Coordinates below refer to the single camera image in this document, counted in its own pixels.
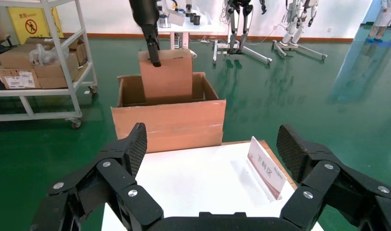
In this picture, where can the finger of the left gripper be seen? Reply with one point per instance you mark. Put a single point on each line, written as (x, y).
(153, 51)

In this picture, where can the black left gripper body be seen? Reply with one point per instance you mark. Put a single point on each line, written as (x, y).
(144, 14)

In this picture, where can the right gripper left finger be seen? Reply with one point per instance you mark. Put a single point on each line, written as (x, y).
(118, 181)

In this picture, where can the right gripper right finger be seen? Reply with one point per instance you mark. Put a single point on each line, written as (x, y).
(326, 178)

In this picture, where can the small cardboard box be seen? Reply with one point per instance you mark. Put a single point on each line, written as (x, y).
(169, 79)

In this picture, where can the large cardboard box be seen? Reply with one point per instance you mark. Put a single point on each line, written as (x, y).
(169, 121)

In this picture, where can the open flapped cardboard box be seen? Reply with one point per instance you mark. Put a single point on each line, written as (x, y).
(79, 51)

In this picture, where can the plain closed cardboard box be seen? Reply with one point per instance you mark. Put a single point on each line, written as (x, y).
(13, 55)
(55, 76)

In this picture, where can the cardboard box with white label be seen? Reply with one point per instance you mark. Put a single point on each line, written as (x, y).
(20, 79)

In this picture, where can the silver metal pot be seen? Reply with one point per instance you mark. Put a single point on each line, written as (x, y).
(164, 21)

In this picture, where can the white table with tubular legs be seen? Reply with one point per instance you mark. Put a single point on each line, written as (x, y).
(195, 29)

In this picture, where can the black cylindrical cup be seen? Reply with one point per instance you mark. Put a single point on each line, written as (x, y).
(196, 20)

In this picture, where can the acrylic sign with red print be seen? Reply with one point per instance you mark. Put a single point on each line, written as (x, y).
(265, 165)

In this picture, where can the black and white humanoid robot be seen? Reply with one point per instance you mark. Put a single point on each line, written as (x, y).
(240, 22)

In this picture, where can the grey robot stand base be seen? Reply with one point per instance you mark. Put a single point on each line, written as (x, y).
(255, 55)
(306, 51)

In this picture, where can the clear plastic bag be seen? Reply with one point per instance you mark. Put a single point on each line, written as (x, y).
(45, 54)

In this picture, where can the yellow warning sign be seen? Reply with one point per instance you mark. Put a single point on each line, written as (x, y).
(31, 25)

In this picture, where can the white shelving cart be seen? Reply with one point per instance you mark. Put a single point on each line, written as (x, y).
(29, 92)

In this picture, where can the person in white coat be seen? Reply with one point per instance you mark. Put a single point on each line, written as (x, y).
(384, 16)

